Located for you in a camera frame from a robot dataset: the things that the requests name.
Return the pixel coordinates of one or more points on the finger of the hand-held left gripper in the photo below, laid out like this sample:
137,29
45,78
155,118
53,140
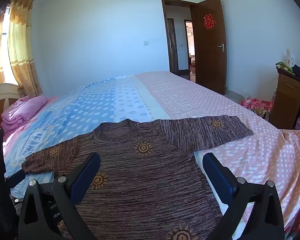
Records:
15,178

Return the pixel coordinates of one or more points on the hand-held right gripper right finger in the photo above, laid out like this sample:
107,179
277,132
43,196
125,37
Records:
220,180

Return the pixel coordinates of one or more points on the wooden headboard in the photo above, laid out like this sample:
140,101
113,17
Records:
0,105

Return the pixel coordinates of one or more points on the pink folded quilt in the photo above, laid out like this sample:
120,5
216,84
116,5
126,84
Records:
22,112

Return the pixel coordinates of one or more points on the brown wooden door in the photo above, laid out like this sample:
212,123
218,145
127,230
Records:
210,60

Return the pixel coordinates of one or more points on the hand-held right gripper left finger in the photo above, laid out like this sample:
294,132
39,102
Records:
85,178

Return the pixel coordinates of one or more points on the wooden desk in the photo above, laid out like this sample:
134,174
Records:
285,100

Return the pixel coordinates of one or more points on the yellow patterned curtain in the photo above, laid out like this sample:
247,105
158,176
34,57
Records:
20,55

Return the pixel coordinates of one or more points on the green cloth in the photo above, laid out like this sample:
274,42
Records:
283,66

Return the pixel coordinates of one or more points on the red plaid bag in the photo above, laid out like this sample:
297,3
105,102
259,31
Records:
255,103

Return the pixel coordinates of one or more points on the polka dot bed sheet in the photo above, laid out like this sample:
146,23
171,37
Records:
190,97

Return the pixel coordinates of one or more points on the brown knit sweater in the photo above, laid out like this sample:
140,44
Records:
145,180

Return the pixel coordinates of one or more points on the red paper door decoration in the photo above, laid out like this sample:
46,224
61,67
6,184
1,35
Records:
209,21

